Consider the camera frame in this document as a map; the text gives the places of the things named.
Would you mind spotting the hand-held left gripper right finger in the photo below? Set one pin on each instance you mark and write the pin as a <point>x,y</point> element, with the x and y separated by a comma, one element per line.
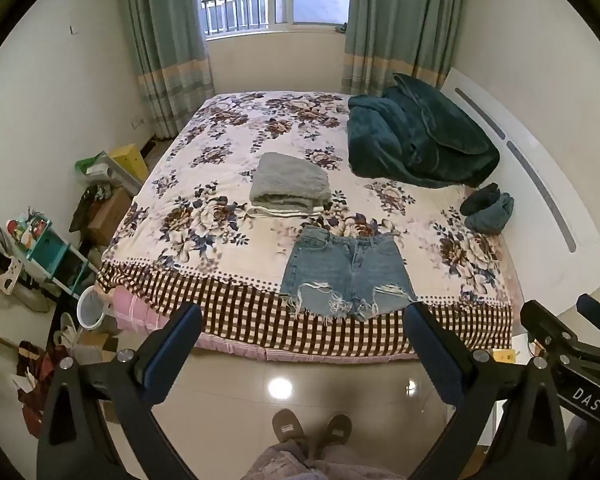
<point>432,355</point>

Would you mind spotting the dark green blanket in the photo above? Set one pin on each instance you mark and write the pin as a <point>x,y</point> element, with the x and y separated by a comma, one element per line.
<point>414,135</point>

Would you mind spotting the person's grey slipper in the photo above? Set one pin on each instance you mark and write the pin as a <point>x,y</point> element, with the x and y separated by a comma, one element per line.
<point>286,426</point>
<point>338,429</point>

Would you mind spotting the red plaid cloth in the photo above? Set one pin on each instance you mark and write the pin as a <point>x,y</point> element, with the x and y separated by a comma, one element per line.
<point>40,385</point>

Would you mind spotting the floral bed sheet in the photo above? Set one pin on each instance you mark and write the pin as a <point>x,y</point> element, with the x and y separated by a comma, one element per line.
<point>205,170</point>

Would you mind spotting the blue denim shorts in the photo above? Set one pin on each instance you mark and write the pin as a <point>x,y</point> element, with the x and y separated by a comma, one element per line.
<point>347,270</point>

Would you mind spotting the white plastic bucket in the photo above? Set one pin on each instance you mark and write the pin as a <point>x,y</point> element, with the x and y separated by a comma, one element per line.
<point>92,307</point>

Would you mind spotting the white headboard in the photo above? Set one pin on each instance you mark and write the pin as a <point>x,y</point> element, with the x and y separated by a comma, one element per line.
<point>544,160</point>

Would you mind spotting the brown cardboard box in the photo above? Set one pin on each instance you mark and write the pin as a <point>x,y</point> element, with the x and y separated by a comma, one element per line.
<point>109,212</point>

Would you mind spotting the green curtain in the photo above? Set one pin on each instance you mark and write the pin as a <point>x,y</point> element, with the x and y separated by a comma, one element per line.
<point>404,20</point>
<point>165,45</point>

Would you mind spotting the wall socket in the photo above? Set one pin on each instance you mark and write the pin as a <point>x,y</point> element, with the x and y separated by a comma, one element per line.
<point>138,121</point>

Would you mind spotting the person's legs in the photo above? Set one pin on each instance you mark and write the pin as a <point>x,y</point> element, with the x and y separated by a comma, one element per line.
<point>300,462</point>

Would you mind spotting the teal toy shelf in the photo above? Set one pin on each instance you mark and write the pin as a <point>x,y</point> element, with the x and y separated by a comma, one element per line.
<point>47,250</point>

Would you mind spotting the teal sock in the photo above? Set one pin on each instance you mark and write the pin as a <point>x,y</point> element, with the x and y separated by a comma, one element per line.
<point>492,215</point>

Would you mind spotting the black sock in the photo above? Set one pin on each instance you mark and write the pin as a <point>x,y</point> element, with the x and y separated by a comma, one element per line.
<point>479,199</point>

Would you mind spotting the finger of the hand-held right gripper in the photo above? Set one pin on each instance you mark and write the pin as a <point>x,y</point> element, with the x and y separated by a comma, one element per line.
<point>597,310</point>
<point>544,317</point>

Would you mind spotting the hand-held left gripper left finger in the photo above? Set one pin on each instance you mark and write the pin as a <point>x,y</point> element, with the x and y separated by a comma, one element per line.
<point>172,355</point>

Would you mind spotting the green plastic bag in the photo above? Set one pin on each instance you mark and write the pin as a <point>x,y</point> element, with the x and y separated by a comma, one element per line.
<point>91,162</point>

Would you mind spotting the yellow box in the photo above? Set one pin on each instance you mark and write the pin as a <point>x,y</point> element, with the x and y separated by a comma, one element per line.
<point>129,160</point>

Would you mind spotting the white shoe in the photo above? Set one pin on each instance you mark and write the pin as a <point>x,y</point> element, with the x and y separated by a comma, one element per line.
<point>67,332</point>

